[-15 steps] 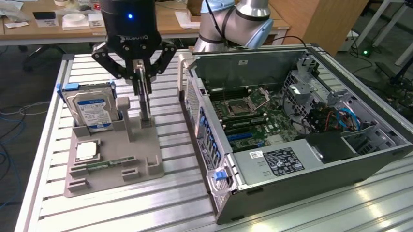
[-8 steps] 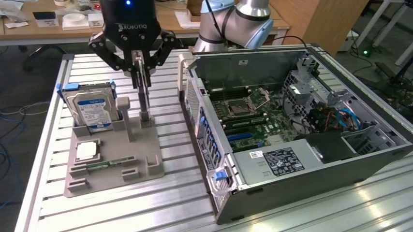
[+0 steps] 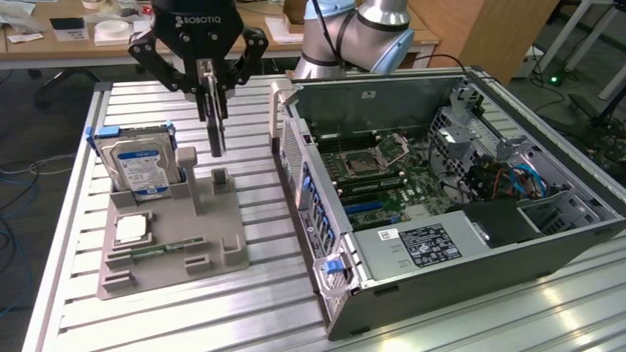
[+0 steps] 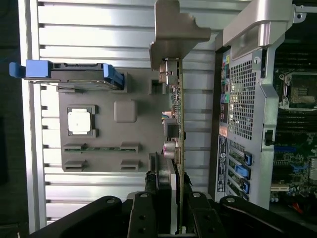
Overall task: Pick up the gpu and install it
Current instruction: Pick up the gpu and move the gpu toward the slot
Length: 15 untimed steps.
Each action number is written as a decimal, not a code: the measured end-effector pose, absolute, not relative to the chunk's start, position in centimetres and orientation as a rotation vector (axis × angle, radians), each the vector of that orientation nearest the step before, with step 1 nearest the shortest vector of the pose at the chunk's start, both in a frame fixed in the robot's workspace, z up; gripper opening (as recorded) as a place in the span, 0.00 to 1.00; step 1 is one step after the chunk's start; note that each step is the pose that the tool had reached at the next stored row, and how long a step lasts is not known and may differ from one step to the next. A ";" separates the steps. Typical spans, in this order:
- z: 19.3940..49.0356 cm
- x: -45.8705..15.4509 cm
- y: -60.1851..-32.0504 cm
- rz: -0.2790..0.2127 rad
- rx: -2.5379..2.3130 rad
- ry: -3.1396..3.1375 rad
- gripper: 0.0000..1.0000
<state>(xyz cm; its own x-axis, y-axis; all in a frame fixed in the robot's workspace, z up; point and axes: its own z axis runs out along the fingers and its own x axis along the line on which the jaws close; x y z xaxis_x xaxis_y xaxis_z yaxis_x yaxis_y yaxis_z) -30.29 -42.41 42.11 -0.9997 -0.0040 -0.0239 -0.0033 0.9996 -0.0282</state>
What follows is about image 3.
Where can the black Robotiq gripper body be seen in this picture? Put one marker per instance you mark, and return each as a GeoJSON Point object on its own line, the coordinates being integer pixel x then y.
{"type": "Point", "coordinates": [197, 33]}

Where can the low-profile graphics card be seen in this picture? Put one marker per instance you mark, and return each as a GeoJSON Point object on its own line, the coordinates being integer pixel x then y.
{"type": "Point", "coordinates": [216, 139]}

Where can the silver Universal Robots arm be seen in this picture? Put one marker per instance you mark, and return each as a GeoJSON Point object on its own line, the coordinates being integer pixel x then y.
{"type": "Point", "coordinates": [323, 51]}

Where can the white paper stack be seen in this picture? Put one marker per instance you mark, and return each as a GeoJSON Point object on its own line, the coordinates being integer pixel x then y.
{"type": "Point", "coordinates": [282, 31]}

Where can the plain white labelled box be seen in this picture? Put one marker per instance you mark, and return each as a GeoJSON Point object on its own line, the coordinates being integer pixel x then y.
{"type": "Point", "coordinates": [144, 25]}

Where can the white box with tape roll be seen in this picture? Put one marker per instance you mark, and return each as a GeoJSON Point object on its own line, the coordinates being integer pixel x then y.
{"type": "Point", "coordinates": [114, 33]}

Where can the brown cardboard box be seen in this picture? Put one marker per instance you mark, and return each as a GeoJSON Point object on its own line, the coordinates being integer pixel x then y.
{"type": "Point", "coordinates": [293, 12]}

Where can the wooden desk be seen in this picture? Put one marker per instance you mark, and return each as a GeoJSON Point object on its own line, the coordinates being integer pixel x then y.
{"type": "Point", "coordinates": [73, 51]}

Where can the white box with black top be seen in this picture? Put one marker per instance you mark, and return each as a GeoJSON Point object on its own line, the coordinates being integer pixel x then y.
{"type": "Point", "coordinates": [69, 29]}

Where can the hard disk in blue caddy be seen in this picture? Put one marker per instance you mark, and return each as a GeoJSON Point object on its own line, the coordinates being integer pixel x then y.
{"type": "Point", "coordinates": [138, 165]}

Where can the white paper slip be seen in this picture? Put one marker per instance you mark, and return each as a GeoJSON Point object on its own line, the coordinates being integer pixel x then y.
{"type": "Point", "coordinates": [24, 37]}

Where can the CPU socket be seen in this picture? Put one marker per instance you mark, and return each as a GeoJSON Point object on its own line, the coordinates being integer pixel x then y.
{"type": "Point", "coordinates": [364, 163]}

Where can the metal socket cover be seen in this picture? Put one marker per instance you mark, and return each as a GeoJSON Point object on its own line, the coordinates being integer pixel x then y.
{"type": "Point", "coordinates": [393, 148]}

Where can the grey plastic parts rack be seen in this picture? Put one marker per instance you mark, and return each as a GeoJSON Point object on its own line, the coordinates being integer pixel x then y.
{"type": "Point", "coordinates": [176, 223]}

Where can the installed RAM stick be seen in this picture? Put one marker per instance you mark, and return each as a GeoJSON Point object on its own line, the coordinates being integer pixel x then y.
{"type": "Point", "coordinates": [371, 187]}

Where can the silver CPU chip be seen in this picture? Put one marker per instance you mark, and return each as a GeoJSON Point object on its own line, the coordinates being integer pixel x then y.
{"type": "Point", "coordinates": [130, 231]}

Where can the blue expansion slot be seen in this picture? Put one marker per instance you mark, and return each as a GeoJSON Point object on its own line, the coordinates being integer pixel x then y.
{"type": "Point", "coordinates": [363, 209]}

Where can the wooden cabinet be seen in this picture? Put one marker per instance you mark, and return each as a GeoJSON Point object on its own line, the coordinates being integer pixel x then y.
{"type": "Point", "coordinates": [488, 36]}

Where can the metal disk bay cage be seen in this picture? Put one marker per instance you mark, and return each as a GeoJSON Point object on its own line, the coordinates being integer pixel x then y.
{"type": "Point", "coordinates": [459, 143]}

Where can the green RAM stick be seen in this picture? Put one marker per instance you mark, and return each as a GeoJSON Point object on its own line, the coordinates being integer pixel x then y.
{"type": "Point", "coordinates": [156, 249]}

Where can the green motherboard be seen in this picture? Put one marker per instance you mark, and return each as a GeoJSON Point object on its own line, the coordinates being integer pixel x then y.
{"type": "Point", "coordinates": [415, 190]}

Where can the blue case latch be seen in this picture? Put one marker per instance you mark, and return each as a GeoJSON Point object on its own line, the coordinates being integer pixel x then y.
{"type": "Point", "coordinates": [333, 265]}

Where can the grey power supply unit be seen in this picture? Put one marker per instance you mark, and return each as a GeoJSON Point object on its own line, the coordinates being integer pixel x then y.
{"type": "Point", "coordinates": [429, 242]}

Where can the open grey PC case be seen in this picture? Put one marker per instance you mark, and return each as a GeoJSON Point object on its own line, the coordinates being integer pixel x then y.
{"type": "Point", "coordinates": [439, 293]}

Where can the white table frame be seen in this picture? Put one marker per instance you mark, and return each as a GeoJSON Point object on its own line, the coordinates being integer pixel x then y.
{"type": "Point", "coordinates": [567, 33]}

